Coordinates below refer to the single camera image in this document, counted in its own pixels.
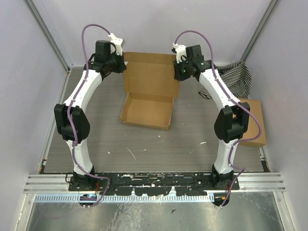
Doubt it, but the brown cardboard box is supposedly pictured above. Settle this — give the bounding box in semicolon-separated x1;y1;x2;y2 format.
239;98;267;148
120;52;180;130

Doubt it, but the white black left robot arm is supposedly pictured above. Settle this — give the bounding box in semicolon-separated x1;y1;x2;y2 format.
54;38;126;191

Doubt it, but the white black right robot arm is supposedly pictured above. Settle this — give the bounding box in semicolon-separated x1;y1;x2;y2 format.
172;43;250;190

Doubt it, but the folded brown cardboard box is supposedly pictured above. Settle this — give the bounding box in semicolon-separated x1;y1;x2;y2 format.
239;98;267;148

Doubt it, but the striped black white cloth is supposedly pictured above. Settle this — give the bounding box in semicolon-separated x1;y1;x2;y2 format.
198;61;252;99

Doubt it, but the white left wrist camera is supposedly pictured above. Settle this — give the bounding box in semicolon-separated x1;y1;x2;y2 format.
108;33;124;56

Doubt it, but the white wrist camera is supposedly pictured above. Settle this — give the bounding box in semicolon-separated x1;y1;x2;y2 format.
108;33;124;56
171;43;187;63

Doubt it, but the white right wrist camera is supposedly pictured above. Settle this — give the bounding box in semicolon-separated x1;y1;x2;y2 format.
171;43;187;63

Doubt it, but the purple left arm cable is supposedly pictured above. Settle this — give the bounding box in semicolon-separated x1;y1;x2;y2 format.
66;24;115;209

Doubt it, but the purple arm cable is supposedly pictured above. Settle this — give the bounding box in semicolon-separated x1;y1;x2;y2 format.
173;30;263;207
66;24;115;209

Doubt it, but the right aluminium corner post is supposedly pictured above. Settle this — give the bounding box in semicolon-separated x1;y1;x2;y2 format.
240;0;281;62

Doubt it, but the aluminium corner post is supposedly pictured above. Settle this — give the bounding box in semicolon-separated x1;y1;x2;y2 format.
240;0;281;62
24;0;71;72

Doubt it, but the left aluminium corner post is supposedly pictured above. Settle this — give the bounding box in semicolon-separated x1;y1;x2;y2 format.
24;0;71;72

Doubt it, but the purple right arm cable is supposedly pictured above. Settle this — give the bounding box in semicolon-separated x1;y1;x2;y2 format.
173;30;263;207

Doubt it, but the aluminium front rail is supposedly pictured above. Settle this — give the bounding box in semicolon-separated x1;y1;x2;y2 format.
24;172;285;196

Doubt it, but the slotted grey cable duct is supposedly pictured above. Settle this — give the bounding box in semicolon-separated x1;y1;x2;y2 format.
34;193;214;203

